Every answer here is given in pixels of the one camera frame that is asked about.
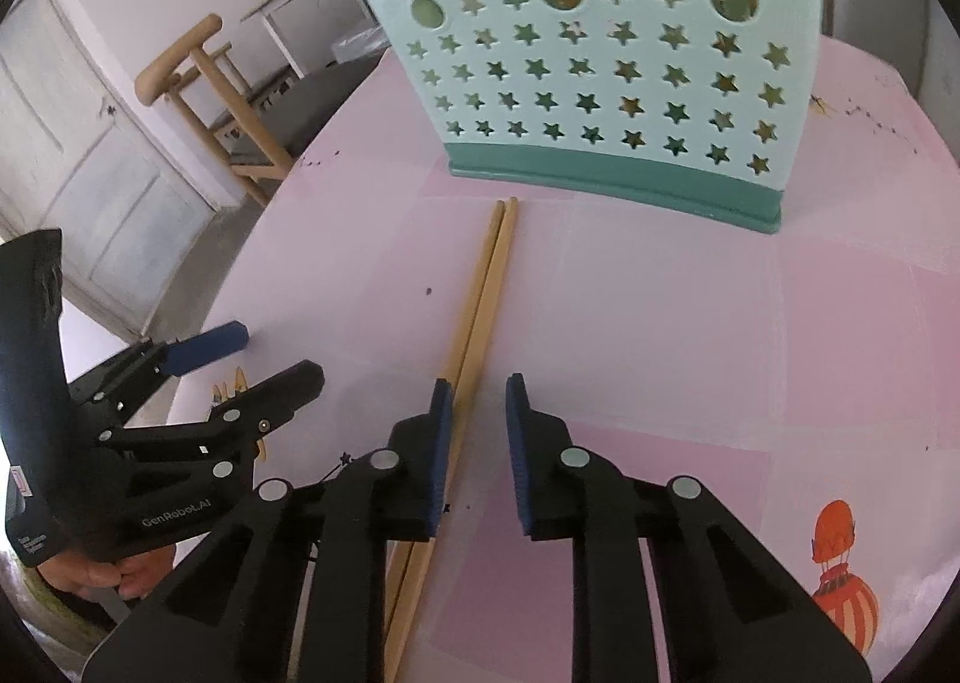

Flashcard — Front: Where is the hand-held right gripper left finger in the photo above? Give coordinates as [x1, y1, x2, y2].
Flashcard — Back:
[81, 377, 455, 683]

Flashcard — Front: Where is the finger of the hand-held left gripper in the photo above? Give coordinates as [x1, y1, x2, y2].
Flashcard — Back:
[69, 321, 250, 422]
[97, 360, 326, 448]

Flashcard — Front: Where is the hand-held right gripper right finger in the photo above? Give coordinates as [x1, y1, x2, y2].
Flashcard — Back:
[505, 372, 872, 683]

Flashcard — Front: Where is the wooden chopstick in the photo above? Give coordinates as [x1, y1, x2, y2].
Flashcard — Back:
[390, 196, 520, 683]
[382, 200, 505, 683]

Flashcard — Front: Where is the mint green utensil holder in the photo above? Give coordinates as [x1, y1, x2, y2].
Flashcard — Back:
[341, 0, 824, 236]

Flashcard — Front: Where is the person's left hand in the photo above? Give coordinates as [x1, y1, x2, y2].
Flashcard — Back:
[37, 544, 177, 601]

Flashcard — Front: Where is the white door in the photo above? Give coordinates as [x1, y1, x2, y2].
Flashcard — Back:
[0, 0, 218, 339]

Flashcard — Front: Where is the pink printed tablecloth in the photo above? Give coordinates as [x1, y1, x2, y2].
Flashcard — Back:
[165, 34, 960, 683]

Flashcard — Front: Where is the wooden chair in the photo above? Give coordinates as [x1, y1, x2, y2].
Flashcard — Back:
[135, 14, 301, 206]

